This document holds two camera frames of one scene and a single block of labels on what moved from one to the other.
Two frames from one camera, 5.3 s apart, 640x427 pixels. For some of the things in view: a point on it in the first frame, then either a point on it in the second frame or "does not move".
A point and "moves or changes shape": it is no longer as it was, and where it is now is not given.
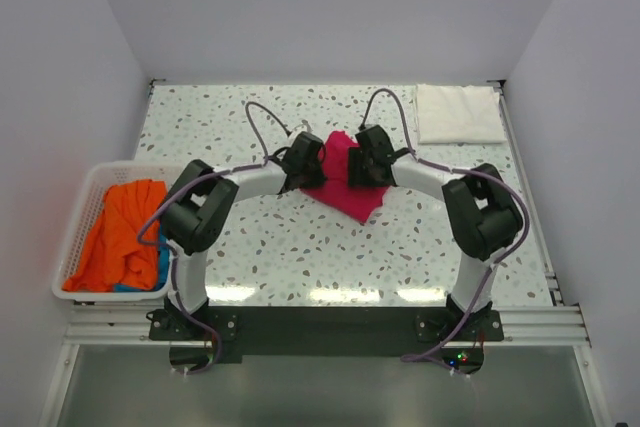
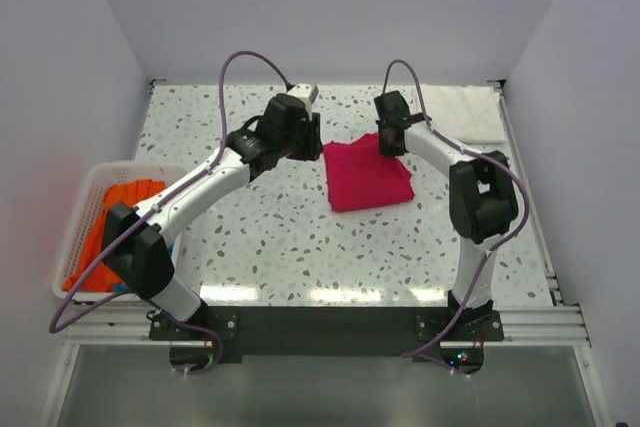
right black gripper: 355,177 -> 383,149
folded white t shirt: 455,114 does not move
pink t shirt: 358,203 moves or changes shape
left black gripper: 317,180 -> 314,126
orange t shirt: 112,254 does not move
